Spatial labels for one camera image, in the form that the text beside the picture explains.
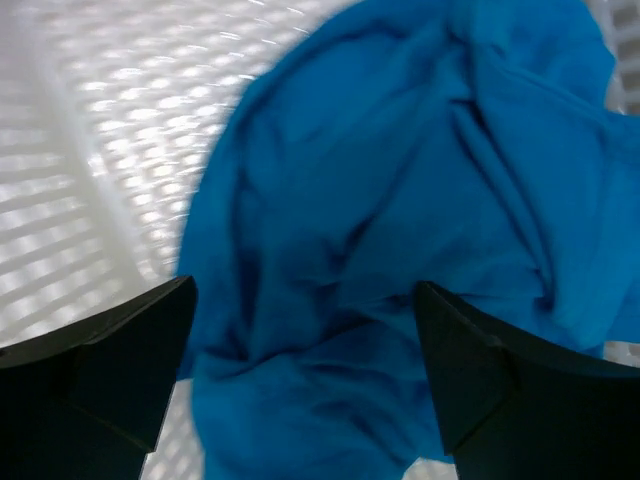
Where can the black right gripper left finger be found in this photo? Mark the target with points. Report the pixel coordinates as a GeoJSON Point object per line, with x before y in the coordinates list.
{"type": "Point", "coordinates": [88, 401]}

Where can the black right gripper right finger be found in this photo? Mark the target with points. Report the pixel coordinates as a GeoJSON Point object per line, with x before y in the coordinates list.
{"type": "Point", "coordinates": [512, 406]}

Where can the blue t-shirt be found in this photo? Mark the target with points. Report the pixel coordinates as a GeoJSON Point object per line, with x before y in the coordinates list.
{"type": "Point", "coordinates": [465, 143]}

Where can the white plastic mesh basket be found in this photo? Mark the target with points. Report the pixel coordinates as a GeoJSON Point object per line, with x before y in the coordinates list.
{"type": "Point", "coordinates": [110, 111]}

